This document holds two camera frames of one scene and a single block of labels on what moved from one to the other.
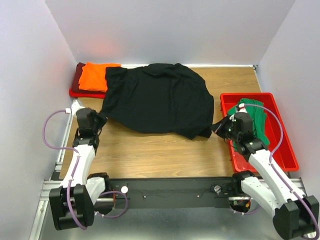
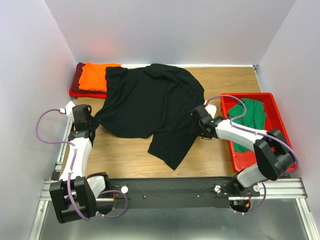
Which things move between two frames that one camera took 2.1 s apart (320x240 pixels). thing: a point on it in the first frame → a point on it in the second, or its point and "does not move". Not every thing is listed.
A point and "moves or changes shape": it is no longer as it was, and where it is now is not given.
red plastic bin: x=280 y=150 does not move
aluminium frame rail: x=298 y=183 does not move
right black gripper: x=217 y=128 → x=203 y=135
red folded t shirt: x=77 y=94 does not move
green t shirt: x=259 y=125 does not move
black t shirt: x=159 y=98 moves or changes shape
